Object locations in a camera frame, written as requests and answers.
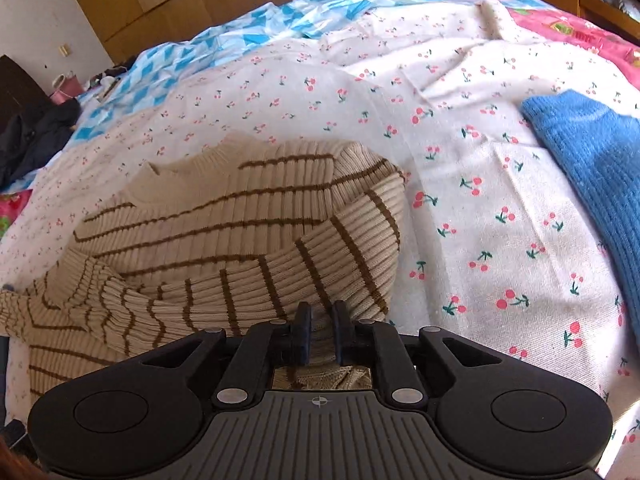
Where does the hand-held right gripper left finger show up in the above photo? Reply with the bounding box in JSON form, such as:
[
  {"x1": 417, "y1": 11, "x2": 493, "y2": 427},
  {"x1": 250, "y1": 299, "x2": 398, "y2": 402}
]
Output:
[{"x1": 137, "y1": 302, "x2": 313, "y2": 408}]

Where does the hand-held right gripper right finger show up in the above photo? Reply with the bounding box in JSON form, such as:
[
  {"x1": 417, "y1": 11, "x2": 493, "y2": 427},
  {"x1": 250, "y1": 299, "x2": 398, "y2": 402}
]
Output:
[{"x1": 332, "y1": 301, "x2": 503, "y2": 406}]

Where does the beige brown-striped knit sweater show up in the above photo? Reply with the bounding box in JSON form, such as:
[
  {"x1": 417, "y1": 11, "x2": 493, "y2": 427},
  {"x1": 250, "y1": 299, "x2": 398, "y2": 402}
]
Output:
[{"x1": 0, "y1": 131, "x2": 407, "y2": 406}]

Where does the cherry print bed sheet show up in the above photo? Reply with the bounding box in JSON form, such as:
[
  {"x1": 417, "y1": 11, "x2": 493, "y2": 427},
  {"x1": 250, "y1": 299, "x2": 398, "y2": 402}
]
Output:
[{"x1": 0, "y1": 0, "x2": 640, "y2": 480}]

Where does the blue white geometric quilt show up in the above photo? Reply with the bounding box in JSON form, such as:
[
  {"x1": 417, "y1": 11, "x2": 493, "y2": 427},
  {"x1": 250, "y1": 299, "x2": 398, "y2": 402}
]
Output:
[{"x1": 70, "y1": 0, "x2": 511, "y2": 142}]

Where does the blue knit sweater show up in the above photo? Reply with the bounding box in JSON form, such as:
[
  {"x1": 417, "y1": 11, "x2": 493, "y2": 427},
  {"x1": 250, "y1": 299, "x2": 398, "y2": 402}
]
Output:
[{"x1": 521, "y1": 89, "x2": 640, "y2": 346}]

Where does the dark jacket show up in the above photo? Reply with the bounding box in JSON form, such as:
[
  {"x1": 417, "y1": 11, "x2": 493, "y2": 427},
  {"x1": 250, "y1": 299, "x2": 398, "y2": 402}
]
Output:
[{"x1": 0, "y1": 99, "x2": 84, "y2": 192}]

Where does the pink bucket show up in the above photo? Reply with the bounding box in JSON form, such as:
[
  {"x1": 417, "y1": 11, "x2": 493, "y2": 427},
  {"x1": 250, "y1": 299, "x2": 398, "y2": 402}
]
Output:
[{"x1": 49, "y1": 74, "x2": 84, "y2": 107}]

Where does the wooden wardrobe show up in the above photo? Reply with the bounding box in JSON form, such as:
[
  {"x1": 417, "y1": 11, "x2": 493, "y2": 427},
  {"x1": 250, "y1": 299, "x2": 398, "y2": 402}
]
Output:
[{"x1": 56, "y1": 0, "x2": 353, "y2": 64}]

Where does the dark brown furniture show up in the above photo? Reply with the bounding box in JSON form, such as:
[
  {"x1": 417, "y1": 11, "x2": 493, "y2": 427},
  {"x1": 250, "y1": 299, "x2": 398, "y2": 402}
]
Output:
[{"x1": 0, "y1": 54, "x2": 52, "y2": 128}]

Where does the pink printed blanket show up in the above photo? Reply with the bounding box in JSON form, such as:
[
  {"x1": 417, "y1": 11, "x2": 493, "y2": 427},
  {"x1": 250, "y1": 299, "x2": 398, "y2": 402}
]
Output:
[{"x1": 504, "y1": 5, "x2": 640, "y2": 97}]

